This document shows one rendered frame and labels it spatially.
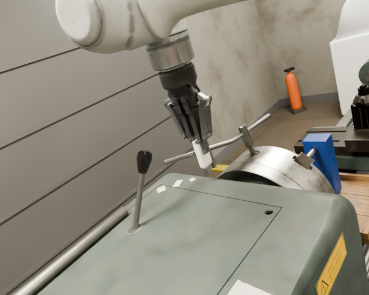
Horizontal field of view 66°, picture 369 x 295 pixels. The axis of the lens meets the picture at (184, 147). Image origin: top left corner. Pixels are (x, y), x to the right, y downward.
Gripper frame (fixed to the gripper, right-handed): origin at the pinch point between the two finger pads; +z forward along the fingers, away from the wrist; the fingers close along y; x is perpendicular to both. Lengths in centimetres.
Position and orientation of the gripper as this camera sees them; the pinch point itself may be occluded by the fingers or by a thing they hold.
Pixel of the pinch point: (202, 152)
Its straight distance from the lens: 65.5
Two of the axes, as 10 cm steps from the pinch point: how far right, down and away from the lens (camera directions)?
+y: -7.0, -0.8, 7.1
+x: -6.5, 4.9, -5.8
